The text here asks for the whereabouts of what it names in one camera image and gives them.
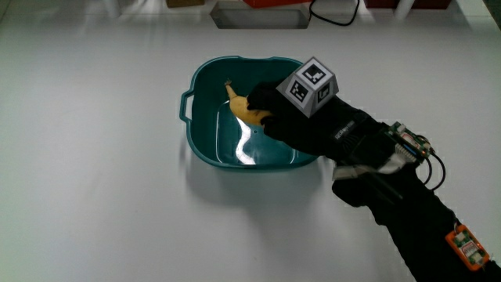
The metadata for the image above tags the person's right hand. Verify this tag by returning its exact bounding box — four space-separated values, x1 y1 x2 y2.
246 56 397 170

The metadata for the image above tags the yellow banana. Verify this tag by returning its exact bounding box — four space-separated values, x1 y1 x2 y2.
224 80 274 127

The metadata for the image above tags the teal plastic basin plate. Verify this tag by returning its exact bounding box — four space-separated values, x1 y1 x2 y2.
178 55 319 170

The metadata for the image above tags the person's right forearm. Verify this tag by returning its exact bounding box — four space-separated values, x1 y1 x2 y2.
331 155 501 282

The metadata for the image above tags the green circuit board module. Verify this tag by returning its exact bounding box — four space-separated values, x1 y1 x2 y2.
386 121 435 164

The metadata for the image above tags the grey metal tray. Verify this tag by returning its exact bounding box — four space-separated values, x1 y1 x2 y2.
209 2 312 31

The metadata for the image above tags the red box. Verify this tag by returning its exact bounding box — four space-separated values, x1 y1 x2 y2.
242 0 314 9

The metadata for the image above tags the brown box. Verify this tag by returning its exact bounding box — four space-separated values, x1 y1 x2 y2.
165 0 206 9

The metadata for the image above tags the orange sensor module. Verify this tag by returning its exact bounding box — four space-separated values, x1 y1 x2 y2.
445 223 491 272

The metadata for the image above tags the black cable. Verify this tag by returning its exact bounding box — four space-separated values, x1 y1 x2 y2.
308 0 361 27

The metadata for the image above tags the white post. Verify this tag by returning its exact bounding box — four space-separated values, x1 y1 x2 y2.
394 0 416 20

